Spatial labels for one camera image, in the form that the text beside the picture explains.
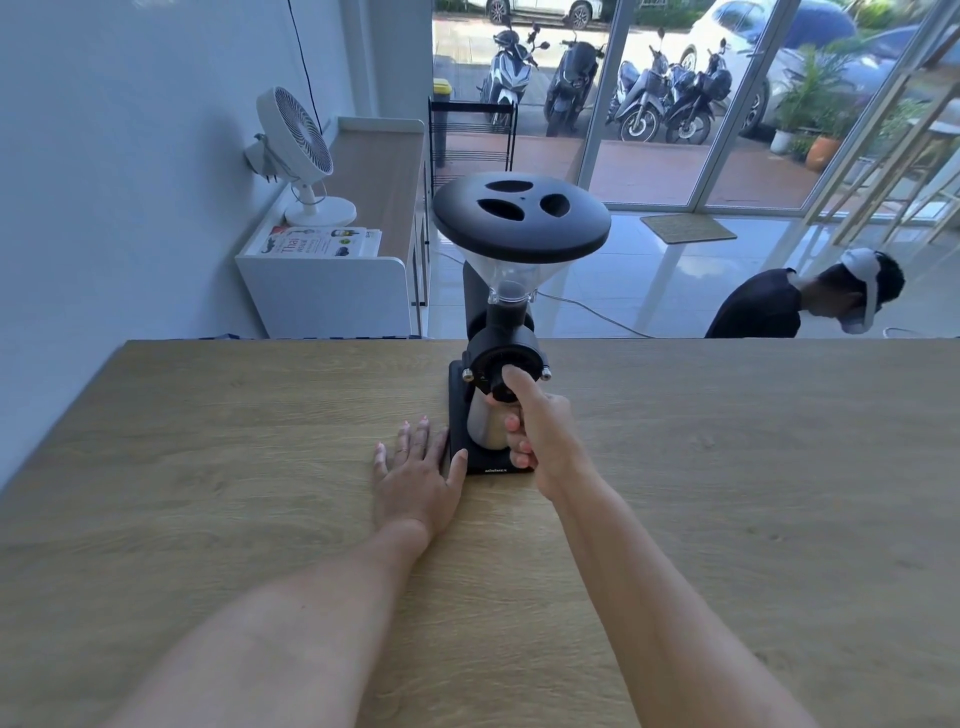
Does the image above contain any person's right hand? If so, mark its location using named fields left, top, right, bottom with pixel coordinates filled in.
left=501, top=364, right=595, bottom=504

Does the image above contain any person's left hand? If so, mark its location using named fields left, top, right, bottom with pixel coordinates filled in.
left=372, top=417, right=470, bottom=550

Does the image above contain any silver metal dosing cup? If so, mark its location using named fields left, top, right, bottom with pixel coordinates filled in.
left=465, top=393, right=526, bottom=474

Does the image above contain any person's left forearm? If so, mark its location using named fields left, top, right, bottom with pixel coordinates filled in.
left=103, top=519, right=438, bottom=728

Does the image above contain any person's right forearm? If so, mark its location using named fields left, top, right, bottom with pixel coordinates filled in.
left=535, top=466, right=820, bottom=728

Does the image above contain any black coffee grinder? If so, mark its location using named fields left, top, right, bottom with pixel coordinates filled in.
left=432, top=172, right=613, bottom=478

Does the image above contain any white cabinet with wooden top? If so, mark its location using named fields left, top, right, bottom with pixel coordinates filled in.
left=234, top=117, right=432, bottom=340

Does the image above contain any white printed book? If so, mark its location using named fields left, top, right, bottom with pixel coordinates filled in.
left=254, top=225, right=384, bottom=261

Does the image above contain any grey door mat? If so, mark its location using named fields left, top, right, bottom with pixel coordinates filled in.
left=639, top=213, right=738, bottom=246

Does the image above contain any black metal rack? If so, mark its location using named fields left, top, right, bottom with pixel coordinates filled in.
left=426, top=95, right=519, bottom=310

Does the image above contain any black scooter with grey panels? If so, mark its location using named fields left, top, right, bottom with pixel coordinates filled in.
left=605, top=28, right=674, bottom=144

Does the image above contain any grey blue scooter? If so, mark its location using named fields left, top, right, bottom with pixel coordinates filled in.
left=477, top=22, right=552, bottom=130

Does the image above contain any white desk fan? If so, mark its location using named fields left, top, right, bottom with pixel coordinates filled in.
left=243, top=86, right=358, bottom=228

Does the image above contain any black motorcycle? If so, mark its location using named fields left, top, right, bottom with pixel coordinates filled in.
left=663, top=37, right=735, bottom=147

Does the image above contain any white headset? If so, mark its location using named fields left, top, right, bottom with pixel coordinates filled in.
left=839, top=247, right=888, bottom=336

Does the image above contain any orange clay pot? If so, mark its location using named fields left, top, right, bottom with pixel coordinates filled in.
left=805, top=134, right=846, bottom=174

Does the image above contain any green plant in white pot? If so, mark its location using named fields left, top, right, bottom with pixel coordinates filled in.
left=770, top=43, right=856, bottom=156

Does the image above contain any large white car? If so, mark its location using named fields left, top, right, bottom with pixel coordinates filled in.
left=685, top=0, right=861, bottom=141

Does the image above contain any dark blue car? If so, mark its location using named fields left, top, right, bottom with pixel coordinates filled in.
left=846, top=24, right=960, bottom=114

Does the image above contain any black wall cable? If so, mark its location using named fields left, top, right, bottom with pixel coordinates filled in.
left=287, top=0, right=331, bottom=136

